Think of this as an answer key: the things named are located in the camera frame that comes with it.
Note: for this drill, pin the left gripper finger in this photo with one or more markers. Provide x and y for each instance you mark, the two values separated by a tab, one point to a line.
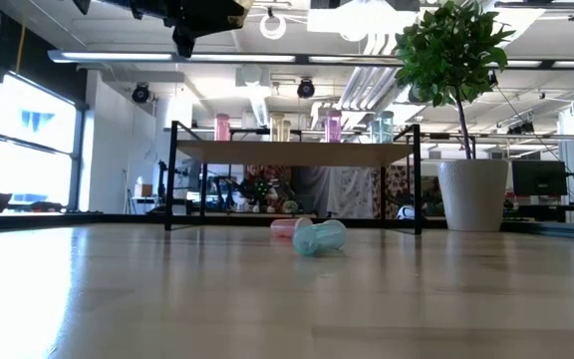
214	15
183	42

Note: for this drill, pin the salmon red medicine bottle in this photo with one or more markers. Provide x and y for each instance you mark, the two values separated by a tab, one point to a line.
221	128
283	227

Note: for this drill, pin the pink medicine bottle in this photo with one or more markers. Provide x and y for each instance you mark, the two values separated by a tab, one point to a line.
333	127

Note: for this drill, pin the wooden shelf black metal legs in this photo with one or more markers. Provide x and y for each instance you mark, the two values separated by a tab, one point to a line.
292	153

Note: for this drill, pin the long ceiling light strip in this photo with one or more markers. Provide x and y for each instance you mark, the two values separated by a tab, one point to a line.
117	56

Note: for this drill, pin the round black ceiling speaker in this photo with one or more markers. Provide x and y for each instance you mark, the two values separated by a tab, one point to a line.
306	89
140	94

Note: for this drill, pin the cardboard box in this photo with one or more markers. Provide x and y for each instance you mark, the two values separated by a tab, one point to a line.
143	190

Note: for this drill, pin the person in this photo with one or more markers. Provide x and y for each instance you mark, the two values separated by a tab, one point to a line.
431	194
262	187

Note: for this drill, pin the white cloth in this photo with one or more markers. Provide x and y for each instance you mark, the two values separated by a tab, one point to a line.
337	192

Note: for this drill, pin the green leafy plant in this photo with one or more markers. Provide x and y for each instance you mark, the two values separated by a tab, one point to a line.
446	55

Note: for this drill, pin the patterned brown cloth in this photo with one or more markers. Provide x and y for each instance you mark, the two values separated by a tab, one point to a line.
396	187

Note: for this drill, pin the white plant pot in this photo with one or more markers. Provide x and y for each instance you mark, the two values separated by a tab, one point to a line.
472	199

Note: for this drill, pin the black computer monitor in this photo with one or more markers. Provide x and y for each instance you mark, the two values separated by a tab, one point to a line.
538	178

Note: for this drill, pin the white ventilation duct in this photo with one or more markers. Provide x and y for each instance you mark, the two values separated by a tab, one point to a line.
254	80

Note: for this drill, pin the black aluminium table frame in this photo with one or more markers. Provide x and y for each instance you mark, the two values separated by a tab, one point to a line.
127	219

